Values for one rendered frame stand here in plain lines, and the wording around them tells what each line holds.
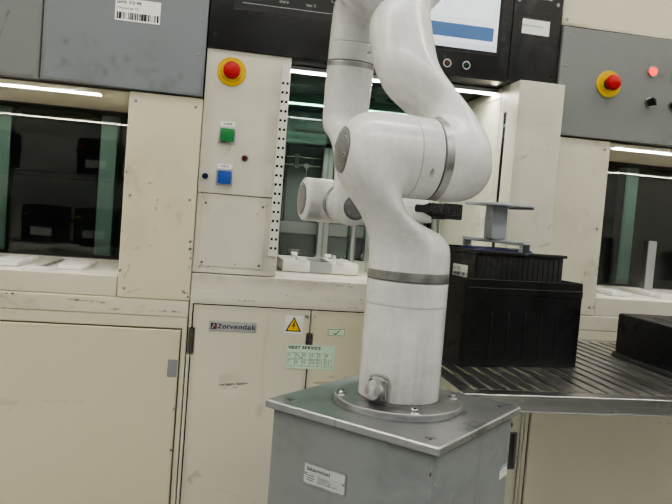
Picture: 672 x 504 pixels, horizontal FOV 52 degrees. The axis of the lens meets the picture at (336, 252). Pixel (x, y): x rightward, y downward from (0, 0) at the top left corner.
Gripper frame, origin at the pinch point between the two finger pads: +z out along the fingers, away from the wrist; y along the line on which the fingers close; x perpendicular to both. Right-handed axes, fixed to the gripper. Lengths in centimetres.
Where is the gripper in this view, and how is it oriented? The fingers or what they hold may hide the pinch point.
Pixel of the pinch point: (446, 211)
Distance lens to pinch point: 146.6
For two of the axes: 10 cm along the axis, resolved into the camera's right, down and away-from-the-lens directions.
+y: 3.3, 0.6, -9.4
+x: 0.8, -10.0, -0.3
